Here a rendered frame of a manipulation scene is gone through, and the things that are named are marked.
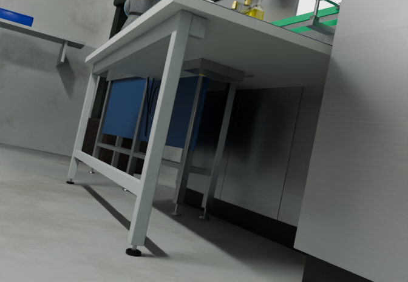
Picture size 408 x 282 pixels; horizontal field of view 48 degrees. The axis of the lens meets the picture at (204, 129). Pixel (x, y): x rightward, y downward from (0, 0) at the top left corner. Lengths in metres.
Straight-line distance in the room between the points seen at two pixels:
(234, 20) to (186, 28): 0.14
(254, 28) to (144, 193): 0.58
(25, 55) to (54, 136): 0.95
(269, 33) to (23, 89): 4.30
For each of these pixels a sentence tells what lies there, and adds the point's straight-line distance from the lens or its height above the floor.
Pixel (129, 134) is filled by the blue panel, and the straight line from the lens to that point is 3.11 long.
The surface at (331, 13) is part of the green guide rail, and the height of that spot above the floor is 0.94.
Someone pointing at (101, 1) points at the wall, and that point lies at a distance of 5.73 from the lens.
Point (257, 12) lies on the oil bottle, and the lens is 2.30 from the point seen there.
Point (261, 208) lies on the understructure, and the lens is 2.18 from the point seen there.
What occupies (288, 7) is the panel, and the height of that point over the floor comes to 1.11.
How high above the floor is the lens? 0.31
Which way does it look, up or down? 3 degrees up
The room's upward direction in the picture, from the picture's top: 12 degrees clockwise
